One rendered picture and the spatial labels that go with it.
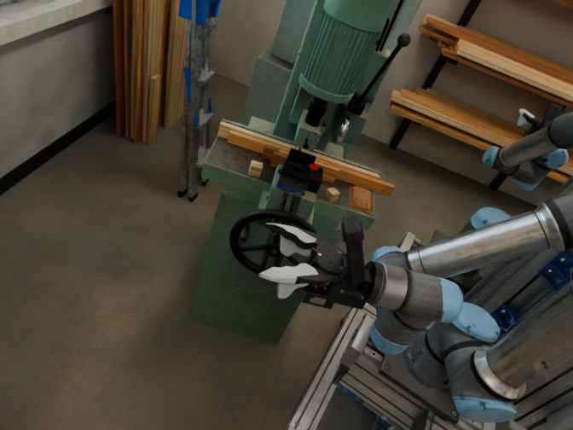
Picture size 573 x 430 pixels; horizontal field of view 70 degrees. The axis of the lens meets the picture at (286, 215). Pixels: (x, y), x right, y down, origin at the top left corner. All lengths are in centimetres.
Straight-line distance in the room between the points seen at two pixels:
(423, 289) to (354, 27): 73
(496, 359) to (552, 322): 15
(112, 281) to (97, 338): 29
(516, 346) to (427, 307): 24
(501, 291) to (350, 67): 74
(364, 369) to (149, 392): 94
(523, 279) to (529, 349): 36
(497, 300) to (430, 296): 57
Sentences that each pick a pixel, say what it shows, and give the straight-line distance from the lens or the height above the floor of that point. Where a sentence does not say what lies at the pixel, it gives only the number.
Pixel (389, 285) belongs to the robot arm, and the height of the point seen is 124.
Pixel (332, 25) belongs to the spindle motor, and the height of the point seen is 140.
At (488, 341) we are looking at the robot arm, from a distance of 107.
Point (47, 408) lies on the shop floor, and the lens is 185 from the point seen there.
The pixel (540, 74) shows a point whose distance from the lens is 334.
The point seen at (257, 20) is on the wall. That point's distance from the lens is 378.
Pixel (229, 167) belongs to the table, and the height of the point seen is 90.
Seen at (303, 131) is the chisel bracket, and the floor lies 106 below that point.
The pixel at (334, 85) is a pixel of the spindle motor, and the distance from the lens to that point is 124.
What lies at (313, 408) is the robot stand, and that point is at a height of 23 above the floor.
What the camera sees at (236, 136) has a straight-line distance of 145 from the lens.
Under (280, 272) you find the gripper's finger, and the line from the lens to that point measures 62.
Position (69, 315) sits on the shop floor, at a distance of 203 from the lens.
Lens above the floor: 171
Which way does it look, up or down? 40 degrees down
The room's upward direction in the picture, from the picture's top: 23 degrees clockwise
